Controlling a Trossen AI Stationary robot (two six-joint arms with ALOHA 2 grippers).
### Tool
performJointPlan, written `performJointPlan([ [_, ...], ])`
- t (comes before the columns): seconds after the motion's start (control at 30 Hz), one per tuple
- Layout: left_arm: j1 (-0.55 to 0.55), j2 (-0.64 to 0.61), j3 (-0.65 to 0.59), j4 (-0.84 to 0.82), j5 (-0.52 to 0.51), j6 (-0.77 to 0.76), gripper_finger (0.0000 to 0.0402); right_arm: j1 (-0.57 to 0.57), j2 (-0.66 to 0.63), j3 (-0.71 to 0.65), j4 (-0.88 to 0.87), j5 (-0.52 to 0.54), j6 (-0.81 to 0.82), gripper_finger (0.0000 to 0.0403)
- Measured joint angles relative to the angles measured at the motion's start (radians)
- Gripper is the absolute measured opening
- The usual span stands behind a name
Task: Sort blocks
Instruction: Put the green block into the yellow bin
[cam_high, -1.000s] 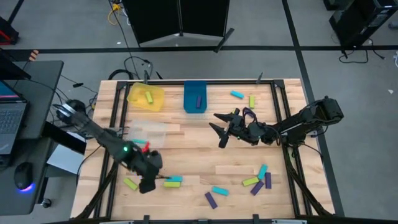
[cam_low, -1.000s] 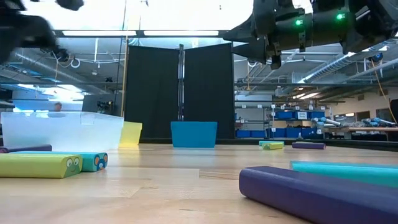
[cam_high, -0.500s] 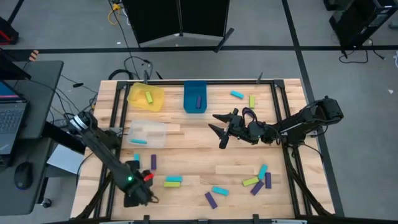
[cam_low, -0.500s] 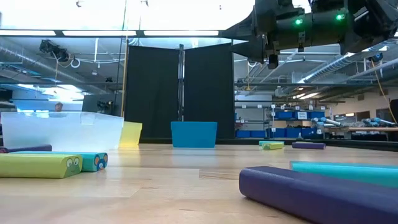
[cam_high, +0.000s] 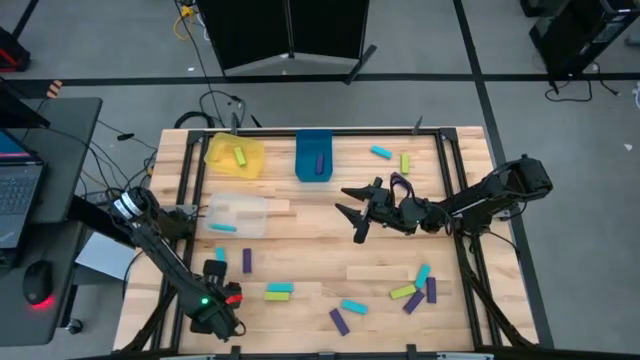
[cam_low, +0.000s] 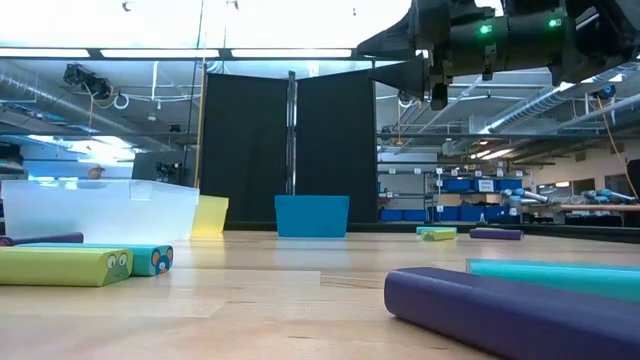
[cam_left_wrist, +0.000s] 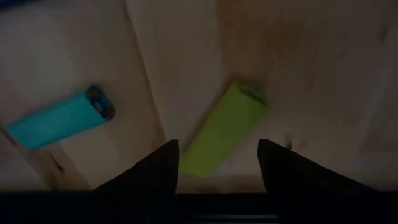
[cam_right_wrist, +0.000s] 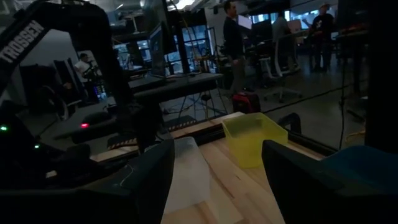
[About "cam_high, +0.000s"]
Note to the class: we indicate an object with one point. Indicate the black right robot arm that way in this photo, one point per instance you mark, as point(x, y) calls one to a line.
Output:
point(480, 200)

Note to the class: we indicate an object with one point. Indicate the grey power strip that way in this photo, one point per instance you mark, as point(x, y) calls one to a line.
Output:
point(100, 197)

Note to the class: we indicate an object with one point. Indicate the clear plastic bin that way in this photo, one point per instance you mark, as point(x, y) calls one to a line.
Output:
point(240, 215)

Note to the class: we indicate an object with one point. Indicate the blue plastic bin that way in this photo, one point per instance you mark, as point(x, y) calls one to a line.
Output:
point(307, 150)

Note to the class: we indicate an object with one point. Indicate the black folding screen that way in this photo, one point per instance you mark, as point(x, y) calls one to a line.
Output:
point(250, 35)

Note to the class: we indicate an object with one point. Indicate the black aluminium table frame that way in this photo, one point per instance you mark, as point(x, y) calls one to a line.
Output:
point(375, 132)

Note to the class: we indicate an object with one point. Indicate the white paper sheet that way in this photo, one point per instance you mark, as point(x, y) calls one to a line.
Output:
point(102, 255)

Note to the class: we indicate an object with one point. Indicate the yellow plastic bin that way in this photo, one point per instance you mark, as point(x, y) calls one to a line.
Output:
point(222, 157)

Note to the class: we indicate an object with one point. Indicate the black computer mouse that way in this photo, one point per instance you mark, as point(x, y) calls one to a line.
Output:
point(37, 280)

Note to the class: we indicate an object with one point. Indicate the black desk caster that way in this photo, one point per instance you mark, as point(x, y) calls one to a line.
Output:
point(75, 327)

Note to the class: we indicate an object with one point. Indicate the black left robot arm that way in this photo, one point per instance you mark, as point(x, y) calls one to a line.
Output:
point(165, 255)

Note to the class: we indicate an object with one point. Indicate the large black computer tower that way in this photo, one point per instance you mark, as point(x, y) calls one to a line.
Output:
point(575, 35)

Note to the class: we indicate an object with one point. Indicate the person's hand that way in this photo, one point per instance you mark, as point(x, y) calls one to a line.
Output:
point(54, 89)

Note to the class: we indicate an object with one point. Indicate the black red bag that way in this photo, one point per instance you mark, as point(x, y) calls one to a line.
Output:
point(12, 52)

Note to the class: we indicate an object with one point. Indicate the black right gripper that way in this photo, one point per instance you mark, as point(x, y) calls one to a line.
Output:
point(382, 207)

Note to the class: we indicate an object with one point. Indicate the grey laptop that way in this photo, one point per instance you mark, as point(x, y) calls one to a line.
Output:
point(20, 195)

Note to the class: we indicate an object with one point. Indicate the black desk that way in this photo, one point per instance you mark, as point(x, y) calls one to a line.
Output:
point(75, 150)

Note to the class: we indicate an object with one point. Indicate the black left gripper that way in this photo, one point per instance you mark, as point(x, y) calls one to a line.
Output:
point(220, 291)

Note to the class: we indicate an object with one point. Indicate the black monitor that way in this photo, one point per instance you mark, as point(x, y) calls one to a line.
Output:
point(15, 107)

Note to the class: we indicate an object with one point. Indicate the teal rectangular block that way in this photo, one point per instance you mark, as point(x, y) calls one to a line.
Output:
point(423, 276)
point(354, 307)
point(220, 252)
point(381, 152)
point(223, 228)
point(280, 287)

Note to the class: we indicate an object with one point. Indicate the green rectangular block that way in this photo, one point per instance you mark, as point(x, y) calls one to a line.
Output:
point(405, 164)
point(240, 156)
point(403, 292)
point(277, 296)

